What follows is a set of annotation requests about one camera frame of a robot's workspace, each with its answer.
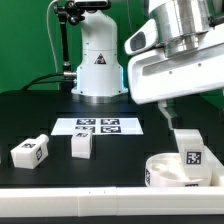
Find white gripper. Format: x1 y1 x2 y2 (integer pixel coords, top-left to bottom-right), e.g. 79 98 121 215
125 19 224 130

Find white round stool seat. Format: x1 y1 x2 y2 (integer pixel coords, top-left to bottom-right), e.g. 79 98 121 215
145 153 211 187

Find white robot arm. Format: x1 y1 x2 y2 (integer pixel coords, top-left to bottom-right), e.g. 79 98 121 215
74 0 224 104

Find white marker sheet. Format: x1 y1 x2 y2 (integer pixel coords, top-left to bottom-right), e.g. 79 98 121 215
51 118 143 136

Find white right fence bar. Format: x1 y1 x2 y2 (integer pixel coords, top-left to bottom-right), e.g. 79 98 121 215
205 147 224 187

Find white fence bar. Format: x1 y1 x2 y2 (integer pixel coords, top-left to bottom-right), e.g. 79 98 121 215
205 147 224 187
0 187 224 218

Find white front fence bar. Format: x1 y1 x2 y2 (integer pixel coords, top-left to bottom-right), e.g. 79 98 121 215
0 187 224 218

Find black cables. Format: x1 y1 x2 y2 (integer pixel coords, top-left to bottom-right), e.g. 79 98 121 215
21 70 78 92

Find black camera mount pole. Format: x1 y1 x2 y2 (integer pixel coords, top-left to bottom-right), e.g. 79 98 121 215
54 0 111 87

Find white cable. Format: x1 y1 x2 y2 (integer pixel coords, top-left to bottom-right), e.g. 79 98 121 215
45 0 60 74

